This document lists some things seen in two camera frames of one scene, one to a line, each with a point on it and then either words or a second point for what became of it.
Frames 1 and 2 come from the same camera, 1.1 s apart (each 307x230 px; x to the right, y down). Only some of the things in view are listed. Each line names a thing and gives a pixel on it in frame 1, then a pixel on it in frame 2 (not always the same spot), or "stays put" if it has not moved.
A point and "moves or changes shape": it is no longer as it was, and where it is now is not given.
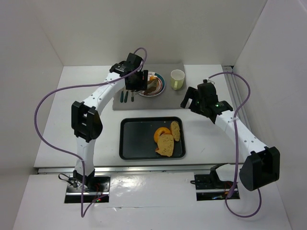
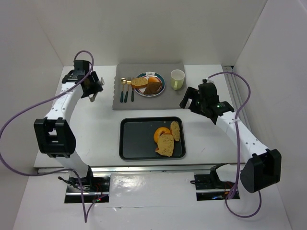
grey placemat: x=170 y=98 stays put
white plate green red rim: x=160 y=87 stays put
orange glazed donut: x=158 y=132 stays put
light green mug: x=177 y=77 stays put
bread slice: x=152 y=83 moves or changes shape
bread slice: x=175 y=130 stays put
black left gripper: x=135 y=86 → x=95 y=84
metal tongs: x=130 y=93 → x=92 y=97
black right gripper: x=193 y=101 stays put
